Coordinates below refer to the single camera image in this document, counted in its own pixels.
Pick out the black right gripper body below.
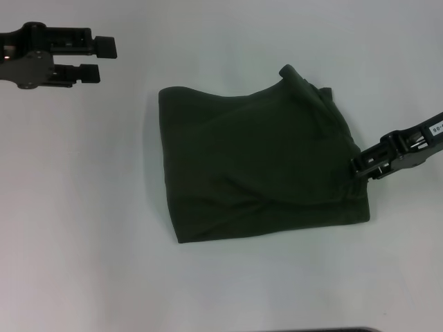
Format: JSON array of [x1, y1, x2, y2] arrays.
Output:
[[379, 111, 443, 171]]

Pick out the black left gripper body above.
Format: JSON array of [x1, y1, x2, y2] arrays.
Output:
[[0, 21, 57, 91]]

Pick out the dark green t-shirt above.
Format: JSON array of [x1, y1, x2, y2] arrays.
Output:
[[158, 64, 372, 245]]

